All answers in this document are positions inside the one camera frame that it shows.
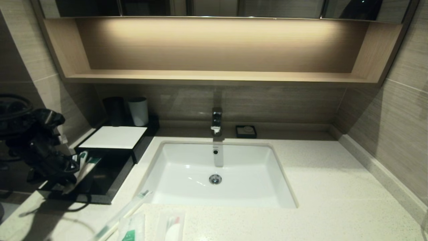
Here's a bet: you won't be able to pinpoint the toothbrush with green label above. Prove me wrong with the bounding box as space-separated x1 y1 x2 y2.
72 151 89 178

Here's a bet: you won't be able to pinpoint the black box drawer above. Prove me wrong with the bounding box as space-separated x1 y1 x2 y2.
37 151 135 205

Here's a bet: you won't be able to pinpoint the black cup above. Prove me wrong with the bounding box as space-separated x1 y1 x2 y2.
103 97 126 127

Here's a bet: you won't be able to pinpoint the white and green packets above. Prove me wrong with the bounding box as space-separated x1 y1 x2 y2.
63 157 102 195

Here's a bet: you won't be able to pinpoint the clear sachet with green print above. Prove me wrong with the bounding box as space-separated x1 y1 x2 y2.
119 213 146 241

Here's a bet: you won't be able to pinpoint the white cup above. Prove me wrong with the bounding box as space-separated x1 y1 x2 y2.
128 97 149 127

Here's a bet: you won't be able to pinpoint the white sink basin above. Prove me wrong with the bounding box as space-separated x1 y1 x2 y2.
139 141 298 209

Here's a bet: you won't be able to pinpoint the clear packet with red item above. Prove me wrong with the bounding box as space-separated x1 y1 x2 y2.
157 210 186 241

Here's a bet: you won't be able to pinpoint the chrome faucet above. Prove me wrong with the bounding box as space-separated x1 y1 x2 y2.
211 107 224 138

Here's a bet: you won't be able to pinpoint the black soap dish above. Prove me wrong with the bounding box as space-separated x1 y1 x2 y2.
235 126 257 139

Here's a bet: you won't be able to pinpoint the mirror cabinet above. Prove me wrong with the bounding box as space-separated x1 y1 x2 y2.
33 0 418 21

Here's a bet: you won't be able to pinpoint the wrapped toothbrush with wooden handle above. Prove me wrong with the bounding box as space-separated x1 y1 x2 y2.
90 190 153 241

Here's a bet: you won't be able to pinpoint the wooden wall shelf niche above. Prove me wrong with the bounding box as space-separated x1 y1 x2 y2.
45 18 403 86

